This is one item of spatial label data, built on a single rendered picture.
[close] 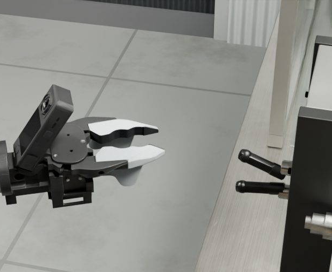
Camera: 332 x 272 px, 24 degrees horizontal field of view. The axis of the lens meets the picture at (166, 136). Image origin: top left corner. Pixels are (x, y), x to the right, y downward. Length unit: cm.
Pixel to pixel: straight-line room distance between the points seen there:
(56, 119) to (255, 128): 76
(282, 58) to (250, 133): 22
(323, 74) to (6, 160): 42
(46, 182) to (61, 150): 6
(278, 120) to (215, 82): 198
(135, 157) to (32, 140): 13
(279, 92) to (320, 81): 75
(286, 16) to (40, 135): 62
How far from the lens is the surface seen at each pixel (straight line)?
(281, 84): 151
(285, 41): 147
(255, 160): 77
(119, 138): 106
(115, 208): 282
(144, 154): 100
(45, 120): 96
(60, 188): 102
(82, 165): 99
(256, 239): 138
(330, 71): 79
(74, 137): 102
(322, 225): 75
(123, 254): 265
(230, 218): 142
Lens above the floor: 183
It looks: 35 degrees down
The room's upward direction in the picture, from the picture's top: straight up
